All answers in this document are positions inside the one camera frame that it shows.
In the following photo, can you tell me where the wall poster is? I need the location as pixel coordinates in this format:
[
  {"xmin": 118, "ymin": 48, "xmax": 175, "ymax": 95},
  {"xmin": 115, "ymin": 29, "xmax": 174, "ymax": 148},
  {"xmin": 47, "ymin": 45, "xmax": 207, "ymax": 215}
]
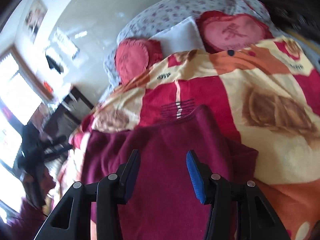
[{"xmin": 24, "ymin": 0, "xmax": 48, "ymax": 42}]

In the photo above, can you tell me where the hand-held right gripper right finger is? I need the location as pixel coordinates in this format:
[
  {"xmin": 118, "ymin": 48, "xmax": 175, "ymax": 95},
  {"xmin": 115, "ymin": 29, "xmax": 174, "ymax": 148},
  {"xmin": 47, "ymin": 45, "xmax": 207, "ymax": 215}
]
[{"xmin": 186, "ymin": 149, "xmax": 291, "ymax": 240}]

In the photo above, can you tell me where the white wall sign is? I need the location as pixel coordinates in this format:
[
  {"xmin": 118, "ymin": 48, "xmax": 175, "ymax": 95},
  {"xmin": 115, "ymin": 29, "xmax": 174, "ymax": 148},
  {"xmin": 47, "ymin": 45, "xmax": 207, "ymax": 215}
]
[{"xmin": 54, "ymin": 27, "xmax": 79, "ymax": 59}]

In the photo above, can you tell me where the maroon sweatshirt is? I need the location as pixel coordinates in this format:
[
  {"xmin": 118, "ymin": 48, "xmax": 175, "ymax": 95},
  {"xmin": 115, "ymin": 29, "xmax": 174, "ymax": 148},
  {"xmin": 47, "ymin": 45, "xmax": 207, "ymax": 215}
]
[{"xmin": 81, "ymin": 105, "xmax": 259, "ymax": 240}]

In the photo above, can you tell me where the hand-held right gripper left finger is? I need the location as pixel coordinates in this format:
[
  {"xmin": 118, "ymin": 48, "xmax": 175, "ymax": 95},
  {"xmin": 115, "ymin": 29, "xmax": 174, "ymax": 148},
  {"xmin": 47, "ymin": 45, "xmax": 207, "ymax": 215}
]
[{"xmin": 34, "ymin": 149, "xmax": 141, "ymax": 240}]

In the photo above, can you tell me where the window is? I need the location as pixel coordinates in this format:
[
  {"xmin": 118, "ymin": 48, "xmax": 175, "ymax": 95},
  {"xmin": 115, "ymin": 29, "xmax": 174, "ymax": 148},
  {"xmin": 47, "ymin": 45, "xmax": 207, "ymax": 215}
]
[{"xmin": 0, "ymin": 44, "xmax": 54, "ymax": 217}]

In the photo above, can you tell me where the black wall-mounted device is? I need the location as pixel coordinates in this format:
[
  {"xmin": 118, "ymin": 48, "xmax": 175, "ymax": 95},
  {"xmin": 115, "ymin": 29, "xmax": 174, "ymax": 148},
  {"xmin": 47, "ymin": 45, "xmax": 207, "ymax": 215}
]
[{"xmin": 46, "ymin": 54, "xmax": 65, "ymax": 74}]

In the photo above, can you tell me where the person's left forearm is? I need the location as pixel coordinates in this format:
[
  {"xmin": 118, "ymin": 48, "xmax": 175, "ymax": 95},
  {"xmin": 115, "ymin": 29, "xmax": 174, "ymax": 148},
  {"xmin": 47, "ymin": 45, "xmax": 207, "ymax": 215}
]
[{"xmin": 5, "ymin": 197, "xmax": 54, "ymax": 233}]

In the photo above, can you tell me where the dark wooden desk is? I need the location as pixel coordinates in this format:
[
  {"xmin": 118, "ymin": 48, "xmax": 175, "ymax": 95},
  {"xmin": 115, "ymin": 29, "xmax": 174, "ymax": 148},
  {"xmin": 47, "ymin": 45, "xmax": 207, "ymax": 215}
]
[{"xmin": 44, "ymin": 86, "xmax": 94, "ymax": 130}]

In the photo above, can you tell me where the red heart-shaped cushion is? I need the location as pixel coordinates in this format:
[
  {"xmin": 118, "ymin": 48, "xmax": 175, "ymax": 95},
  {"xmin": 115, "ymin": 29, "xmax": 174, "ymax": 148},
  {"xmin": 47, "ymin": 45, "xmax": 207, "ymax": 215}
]
[
  {"xmin": 196, "ymin": 10, "xmax": 273, "ymax": 55},
  {"xmin": 114, "ymin": 37, "xmax": 163, "ymax": 86}
]

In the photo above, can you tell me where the floral pillow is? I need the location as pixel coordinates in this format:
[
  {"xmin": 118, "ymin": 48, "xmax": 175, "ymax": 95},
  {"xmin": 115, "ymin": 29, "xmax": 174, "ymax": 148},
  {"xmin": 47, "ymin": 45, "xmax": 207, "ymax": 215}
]
[{"xmin": 103, "ymin": 0, "xmax": 273, "ymax": 86}]

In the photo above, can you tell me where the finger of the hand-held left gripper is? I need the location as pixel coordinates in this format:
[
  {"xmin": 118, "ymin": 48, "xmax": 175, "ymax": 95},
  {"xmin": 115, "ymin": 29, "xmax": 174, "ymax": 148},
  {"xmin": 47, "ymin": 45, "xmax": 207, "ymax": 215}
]
[{"xmin": 42, "ymin": 135, "xmax": 72, "ymax": 160}]

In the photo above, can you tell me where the dark carved headboard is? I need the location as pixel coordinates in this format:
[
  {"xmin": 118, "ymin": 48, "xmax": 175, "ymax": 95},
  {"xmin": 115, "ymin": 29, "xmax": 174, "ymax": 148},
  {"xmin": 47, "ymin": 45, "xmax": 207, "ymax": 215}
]
[{"xmin": 250, "ymin": 0, "xmax": 320, "ymax": 37}]

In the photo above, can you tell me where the white pillow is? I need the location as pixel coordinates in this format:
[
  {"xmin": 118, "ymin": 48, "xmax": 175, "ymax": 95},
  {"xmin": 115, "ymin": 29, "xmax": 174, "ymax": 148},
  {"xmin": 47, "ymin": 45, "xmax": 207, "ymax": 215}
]
[{"xmin": 149, "ymin": 16, "xmax": 206, "ymax": 57}]

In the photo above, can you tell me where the red orange printed blanket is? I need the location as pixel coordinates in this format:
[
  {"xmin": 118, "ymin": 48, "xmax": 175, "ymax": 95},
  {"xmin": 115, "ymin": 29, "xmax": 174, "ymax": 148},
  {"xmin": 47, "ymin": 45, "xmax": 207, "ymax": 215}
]
[{"xmin": 54, "ymin": 36, "xmax": 320, "ymax": 240}]

